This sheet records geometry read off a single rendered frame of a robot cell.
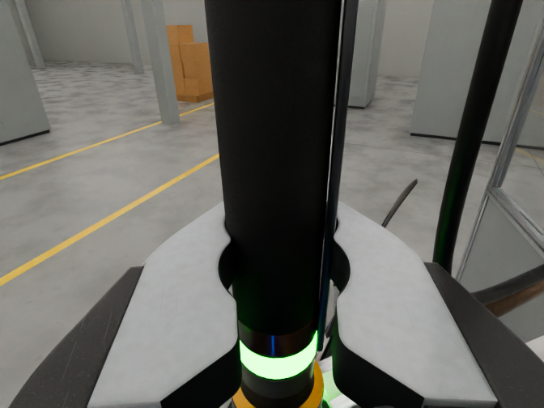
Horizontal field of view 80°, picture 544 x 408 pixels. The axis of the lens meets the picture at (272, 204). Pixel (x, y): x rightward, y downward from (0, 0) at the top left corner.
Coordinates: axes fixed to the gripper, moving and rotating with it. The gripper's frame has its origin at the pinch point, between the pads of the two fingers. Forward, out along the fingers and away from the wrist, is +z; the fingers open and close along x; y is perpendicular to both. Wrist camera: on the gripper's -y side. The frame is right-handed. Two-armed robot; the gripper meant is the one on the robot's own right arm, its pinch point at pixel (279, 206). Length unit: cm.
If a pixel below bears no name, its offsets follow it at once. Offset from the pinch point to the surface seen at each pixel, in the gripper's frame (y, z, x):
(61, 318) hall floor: 155, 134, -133
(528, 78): 12, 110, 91
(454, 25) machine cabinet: 1, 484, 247
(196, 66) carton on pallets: 82, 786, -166
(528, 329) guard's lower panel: 82, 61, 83
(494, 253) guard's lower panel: 75, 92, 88
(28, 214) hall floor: 156, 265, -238
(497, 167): 46, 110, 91
